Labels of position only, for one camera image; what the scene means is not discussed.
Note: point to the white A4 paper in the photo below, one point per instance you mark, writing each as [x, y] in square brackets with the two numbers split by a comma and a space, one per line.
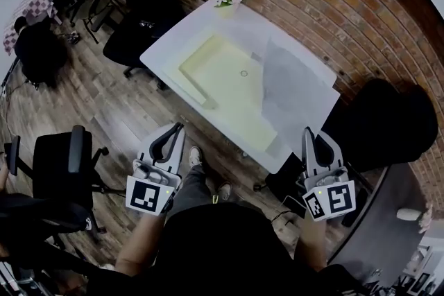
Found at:
[295, 86]

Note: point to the small pink flower bunch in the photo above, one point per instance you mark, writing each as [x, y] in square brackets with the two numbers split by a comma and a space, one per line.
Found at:
[426, 218]

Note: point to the black eyeglasses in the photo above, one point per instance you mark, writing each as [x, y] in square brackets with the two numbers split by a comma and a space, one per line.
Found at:
[147, 24]

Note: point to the person's left forearm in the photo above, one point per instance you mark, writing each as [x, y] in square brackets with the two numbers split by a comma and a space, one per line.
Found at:
[138, 246]

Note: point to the black fabric chair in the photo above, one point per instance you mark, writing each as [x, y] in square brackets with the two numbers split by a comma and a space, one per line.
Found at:
[381, 124]

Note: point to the person's dark trousers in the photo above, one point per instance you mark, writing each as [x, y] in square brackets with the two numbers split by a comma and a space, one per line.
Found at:
[194, 187]

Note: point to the person's black shirt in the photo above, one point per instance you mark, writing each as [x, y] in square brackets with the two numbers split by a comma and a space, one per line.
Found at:
[222, 253]

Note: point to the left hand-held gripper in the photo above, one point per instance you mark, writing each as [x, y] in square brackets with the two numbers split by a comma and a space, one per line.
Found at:
[147, 195]

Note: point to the person's right shoe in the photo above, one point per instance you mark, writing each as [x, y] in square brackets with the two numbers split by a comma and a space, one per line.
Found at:
[224, 191]

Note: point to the person's right forearm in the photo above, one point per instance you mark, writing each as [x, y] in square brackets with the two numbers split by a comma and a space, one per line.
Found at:
[312, 246]

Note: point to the grey desk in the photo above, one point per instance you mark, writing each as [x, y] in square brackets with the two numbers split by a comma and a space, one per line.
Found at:
[381, 228]

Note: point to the black box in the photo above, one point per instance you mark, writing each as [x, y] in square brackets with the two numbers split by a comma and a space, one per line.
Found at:
[282, 176]

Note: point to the checkered tablecloth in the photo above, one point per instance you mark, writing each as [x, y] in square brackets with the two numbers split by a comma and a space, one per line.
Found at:
[33, 7]

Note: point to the small floor device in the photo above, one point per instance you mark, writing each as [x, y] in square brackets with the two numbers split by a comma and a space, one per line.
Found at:
[71, 38]

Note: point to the person's shoe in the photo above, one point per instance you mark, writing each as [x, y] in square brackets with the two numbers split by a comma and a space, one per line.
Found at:
[224, 191]
[195, 156]

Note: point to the white cup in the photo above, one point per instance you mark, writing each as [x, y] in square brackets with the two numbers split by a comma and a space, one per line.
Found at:
[408, 214]

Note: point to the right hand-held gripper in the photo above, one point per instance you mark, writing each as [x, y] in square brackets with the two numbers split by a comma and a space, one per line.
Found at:
[341, 199]

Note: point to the black armrest office chair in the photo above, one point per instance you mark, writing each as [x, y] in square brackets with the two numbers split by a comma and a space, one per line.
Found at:
[62, 163]

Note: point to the person's left shoe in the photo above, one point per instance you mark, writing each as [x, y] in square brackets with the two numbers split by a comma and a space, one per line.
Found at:
[195, 156]

